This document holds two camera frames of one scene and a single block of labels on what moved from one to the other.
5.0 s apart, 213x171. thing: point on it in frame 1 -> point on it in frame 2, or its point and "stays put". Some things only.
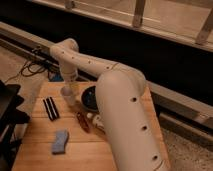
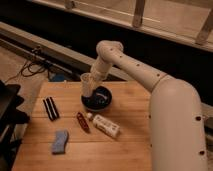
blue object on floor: [55, 76] stays put
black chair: [10, 121] stays put
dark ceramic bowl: [89, 98] stays put
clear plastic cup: [68, 94] -> [87, 80]
